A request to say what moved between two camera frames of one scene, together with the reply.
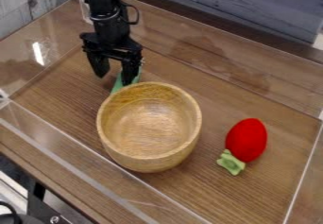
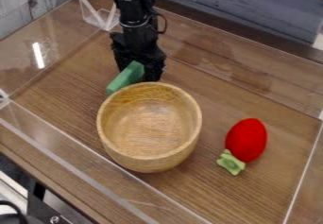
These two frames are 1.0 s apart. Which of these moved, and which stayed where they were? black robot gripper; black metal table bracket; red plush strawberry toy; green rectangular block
Moved: black robot gripper
Stayed: black metal table bracket; green rectangular block; red plush strawberry toy
